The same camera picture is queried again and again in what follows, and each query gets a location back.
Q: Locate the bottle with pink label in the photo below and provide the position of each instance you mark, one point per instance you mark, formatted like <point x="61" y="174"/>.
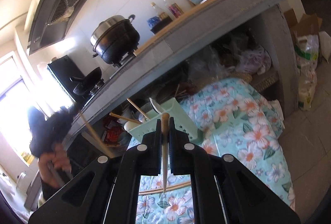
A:
<point x="175" y="10"/>

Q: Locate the white sack with green print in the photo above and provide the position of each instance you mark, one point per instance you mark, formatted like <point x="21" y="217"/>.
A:
<point x="307" y="71"/>

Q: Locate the window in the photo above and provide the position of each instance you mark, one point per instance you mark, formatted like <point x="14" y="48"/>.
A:
<point x="15" y="99"/>

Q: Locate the floral teal cloth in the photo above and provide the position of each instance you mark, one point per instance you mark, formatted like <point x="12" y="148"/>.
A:
<point x="232" y="123"/>

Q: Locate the black appliance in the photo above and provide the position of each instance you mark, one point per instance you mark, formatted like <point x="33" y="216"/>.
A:
<point x="64" y="68"/>

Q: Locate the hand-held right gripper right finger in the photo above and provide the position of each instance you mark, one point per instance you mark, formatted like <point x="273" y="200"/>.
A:
<point x="173" y="151"/>

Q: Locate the grey range hood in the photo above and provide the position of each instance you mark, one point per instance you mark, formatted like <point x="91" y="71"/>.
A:
<point x="59" y="6"/>

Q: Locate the bamboo chopstick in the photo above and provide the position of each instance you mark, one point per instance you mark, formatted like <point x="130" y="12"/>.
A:
<point x="96" y="133"/>
<point x="165" y="136"/>
<point x="121" y="117"/>
<point x="137" y="108"/>

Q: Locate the red packet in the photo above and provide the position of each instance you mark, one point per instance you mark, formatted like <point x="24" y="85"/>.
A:
<point x="113" y="133"/>

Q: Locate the black wok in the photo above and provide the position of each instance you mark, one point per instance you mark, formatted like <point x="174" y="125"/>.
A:
<point x="86" y="81"/>

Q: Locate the cream plastic spoon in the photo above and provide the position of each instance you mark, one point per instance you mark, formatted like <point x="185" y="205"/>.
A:
<point x="129" y="125"/>

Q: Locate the dark sauce bottle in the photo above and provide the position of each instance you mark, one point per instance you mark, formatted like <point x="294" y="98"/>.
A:
<point x="157" y="11"/>

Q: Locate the long wooden board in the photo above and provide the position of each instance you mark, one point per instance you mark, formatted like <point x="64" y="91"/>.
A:
<point x="165" y="33"/>

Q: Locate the blue packet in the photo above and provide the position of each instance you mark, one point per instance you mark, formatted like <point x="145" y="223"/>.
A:
<point x="152" y="22"/>

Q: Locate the black pot with steel lid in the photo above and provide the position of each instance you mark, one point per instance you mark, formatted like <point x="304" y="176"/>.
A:
<point x="116" y="37"/>

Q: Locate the person's left hand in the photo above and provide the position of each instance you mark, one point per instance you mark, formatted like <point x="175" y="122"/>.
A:
<point x="55" y="164"/>

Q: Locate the cardboard box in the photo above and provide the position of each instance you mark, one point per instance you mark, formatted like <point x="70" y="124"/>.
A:
<point x="305" y="22"/>

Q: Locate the green star-holed utensil holder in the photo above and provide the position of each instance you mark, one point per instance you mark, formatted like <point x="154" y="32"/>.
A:
<point x="170" y="107"/>

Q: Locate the clear bottle with white cap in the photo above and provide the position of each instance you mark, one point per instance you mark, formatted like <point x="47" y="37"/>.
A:
<point x="165" y="2"/>

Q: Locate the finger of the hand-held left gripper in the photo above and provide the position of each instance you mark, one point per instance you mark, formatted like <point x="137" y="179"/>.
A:
<point x="75" y="111"/>

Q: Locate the grey concrete counter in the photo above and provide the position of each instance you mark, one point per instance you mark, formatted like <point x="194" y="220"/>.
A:
<point x="206" y="19"/>

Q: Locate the gas stove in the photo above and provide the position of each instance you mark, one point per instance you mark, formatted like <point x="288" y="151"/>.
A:
<point x="104" y="86"/>

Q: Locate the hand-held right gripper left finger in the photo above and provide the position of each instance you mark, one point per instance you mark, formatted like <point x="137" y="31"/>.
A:
<point x="156" y="151"/>

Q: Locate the pile of bamboo chopsticks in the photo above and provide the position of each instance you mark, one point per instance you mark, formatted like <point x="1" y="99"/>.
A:
<point x="150" y="190"/>

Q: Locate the pile of plastic bags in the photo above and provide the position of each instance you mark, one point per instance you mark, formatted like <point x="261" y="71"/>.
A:
<point x="232" y="58"/>

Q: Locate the black bowl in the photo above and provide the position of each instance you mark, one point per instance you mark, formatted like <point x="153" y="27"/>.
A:
<point x="161" y="26"/>

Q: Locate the wicker basket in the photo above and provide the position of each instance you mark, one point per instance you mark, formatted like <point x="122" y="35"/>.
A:
<point x="266" y="79"/>

